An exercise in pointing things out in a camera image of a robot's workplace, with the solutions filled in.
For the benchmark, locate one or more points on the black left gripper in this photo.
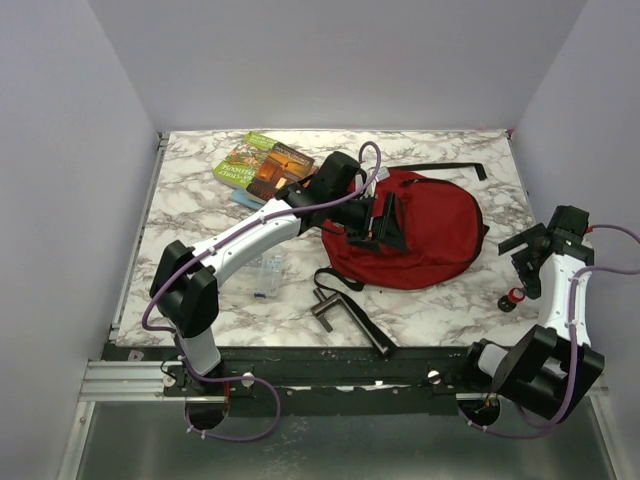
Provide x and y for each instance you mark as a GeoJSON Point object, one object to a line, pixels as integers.
{"type": "Point", "coordinates": [385, 228]}

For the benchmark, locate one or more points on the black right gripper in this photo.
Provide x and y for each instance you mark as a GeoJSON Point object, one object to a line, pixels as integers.
{"type": "Point", "coordinates": [530, 279]}

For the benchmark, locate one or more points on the red backpack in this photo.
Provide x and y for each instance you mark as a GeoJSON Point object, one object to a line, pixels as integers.
{"type": "Point", "coordinates": [444, 229]}

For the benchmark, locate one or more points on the orange black highlighter marker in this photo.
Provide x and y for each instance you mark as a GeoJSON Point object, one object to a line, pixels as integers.
{"type": "Point", "coordinates": [510, 300]}

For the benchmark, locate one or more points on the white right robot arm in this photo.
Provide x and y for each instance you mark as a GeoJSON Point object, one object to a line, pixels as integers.
{"type": "Point", "coordinates": [553, 365]}

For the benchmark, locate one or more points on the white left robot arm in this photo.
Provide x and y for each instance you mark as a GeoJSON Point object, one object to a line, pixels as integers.
{"type": "Point", "coordinates": [185, 289]}

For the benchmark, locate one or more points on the clear plastic bag of parts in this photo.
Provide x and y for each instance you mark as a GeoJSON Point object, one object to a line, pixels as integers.
{"type": "Point", "coordinates": [260, 278]}

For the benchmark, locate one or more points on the dark metal T-shaped tool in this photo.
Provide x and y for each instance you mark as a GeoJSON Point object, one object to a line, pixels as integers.
{"type": "Point", "coordinates": [324, 304]}

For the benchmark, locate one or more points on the dark brown novel book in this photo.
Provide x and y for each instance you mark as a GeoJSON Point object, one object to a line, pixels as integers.
{"type": "Point", "coordinates": [282, 166]}

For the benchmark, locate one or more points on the light blue notebook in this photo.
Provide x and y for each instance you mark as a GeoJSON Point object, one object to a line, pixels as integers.
{"type": "Point", "coordinates": [239, 196]}

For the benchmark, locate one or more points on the green treehouse book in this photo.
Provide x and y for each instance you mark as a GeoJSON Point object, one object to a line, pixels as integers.
{"type": "Point", "coordinates": [239, 167]}

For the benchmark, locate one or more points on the aluminium rail frame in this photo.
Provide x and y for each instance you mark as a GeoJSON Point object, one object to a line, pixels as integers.
{"type": "Point", "coordinates": [133, 431]}

